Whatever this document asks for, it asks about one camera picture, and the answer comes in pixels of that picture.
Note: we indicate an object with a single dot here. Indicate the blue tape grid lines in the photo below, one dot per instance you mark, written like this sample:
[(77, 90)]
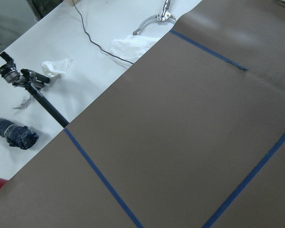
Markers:
[(179, 136)]

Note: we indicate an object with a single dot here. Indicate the metal reacher grabber tool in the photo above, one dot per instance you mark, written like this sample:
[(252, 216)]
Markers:
[(163, 16)]

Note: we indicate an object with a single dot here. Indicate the folded navy umbrella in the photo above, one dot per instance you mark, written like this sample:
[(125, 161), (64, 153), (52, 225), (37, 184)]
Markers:
[(17, 136)]

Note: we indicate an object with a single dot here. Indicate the white plastic bag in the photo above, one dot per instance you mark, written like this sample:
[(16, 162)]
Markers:
[(132, 47)]

